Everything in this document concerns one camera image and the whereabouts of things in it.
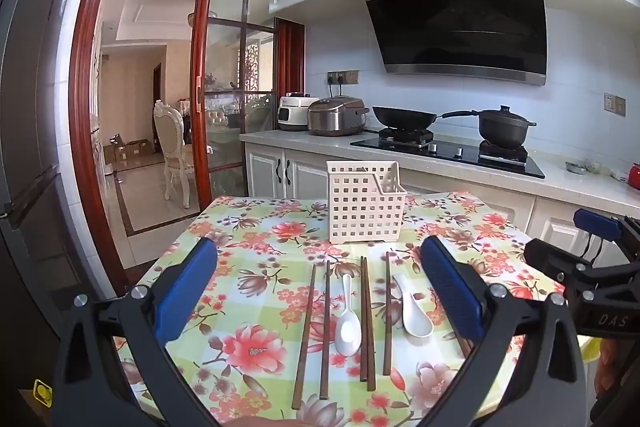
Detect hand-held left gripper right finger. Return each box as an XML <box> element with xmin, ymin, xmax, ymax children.
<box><xmin>419</xmin><ymin>234</ymin><xmax>588</xmax><ymax>427</ymax></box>

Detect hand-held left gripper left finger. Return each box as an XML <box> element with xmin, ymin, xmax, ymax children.
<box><xmin>52</xmin><ymin>237</ymin><xmax>221</xmax><ymax>427</ymax></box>

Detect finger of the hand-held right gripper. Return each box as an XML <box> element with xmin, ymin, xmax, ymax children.
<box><xmin>525</xmin><ymin>238</ymin><xmax>607</xmax><ymax>284</ymax></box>
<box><xmin>573</xmin><ymin>208</ymin><xmax>640</xmax><ymax>253</ymax></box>

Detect white ceramic spoon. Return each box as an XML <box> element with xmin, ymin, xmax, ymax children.
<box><xmin>392</xmin><ymin>273</ymin><xmax>435</xmax><ymax>338</ymax></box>
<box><xmin>335</xmin><ymin>273</ymin><xmax>363</xmax><ymax>356</ymax></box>

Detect white plastic utensil basket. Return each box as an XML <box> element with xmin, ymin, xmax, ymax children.
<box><xmin>326</xmin><ymin>159</ymin><xmax>408</xmax><ymax>245</ymax></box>

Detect person's right hand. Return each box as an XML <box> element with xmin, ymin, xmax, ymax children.
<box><xmin>595</xmin><ymin>338</ymin><xmax>623</xmax><ymax>405</ymax></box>

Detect floral checked tablecloth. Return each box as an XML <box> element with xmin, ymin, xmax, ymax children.
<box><xmin>112</xmin><ymin>191</ymin><xmax>601</xmax><ymax>427</ymax></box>

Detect black lidded pot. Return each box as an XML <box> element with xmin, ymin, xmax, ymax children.
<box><xmin>477</xmin><ymin>105</ymin><xmax>537</xmax><ymax>146</ymax></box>

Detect black glass gas hob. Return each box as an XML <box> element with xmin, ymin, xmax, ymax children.
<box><xmin>350</xmin><ymin>127</ymin><xmax>546</xmax><ymax>180</ymax></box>

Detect white lower kitchen cabinets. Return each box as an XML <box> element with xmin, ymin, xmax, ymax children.
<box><xmin>242</xmin><ymin>142</ymin><xmax>640</xmax><ymax>268</ymax></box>

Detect white ornate dining chair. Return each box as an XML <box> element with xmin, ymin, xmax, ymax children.
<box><xmin>152</xmin><ymin>99</ymin><xmax>193</xmax><ymax>210</ymax></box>

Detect black wok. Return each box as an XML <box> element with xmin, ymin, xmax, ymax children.
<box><xmin>371</xmin><ymin>106</ymin><xmax>481</xmax><ymax>131</ymax></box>

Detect white hallway cabinet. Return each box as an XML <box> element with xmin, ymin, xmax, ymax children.
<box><xmin>89</xmin><ymin>22</ymin><xmax>106</xmax><ymax>168</ymax></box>

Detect white pressure cooker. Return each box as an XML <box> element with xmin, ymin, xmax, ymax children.
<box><xmin>277</xmin><ymin>92</ymin><xmax>321</xmax><ymax>132</ymax></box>

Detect silver rice cooker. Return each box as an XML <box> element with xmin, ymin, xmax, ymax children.
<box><xmin>307</xmin><ymin>96</ymin><xmax>370</xmax><ymax>136</ymax></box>

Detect glass sliding door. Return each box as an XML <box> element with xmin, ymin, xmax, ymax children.
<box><xmin>189</xmin><ymin>0</ymin><xmax>306</xmax><ymax>212</ymax></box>

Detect black range hood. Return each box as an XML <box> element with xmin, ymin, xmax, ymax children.
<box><xmin>353</xmin><ymin>0</ymin><xmax>548</xmax><ymax>86</ymax></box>

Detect red wooden door frame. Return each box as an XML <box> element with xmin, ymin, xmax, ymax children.
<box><xmin>68</xmin><ymin>0</ymin><xmax>273</xmax><ymax>288</ymax></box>

